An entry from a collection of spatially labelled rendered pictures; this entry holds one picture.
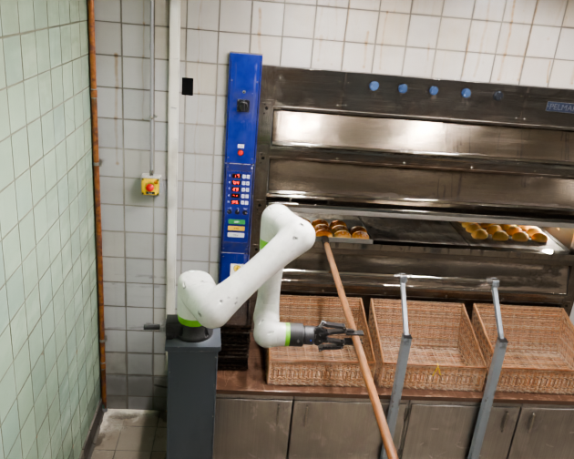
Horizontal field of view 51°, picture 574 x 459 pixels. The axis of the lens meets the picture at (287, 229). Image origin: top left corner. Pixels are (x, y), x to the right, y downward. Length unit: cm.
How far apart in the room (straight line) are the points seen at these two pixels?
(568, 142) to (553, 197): 30
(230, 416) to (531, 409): 158
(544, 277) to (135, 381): 249
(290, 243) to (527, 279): 197
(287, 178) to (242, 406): 120
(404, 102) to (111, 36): 148
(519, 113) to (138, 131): 197
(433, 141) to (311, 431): 164
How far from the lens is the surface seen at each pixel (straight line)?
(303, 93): 313
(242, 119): 310
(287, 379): 322
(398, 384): 315
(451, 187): 340
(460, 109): 332
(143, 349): 370
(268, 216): 229
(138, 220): 334
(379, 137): 322
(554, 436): 374
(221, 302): 211
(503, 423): 356
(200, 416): 251
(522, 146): 348
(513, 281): 376
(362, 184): 327
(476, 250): 359
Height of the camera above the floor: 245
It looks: 22 degrees down
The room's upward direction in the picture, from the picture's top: 5 degrees clockwise
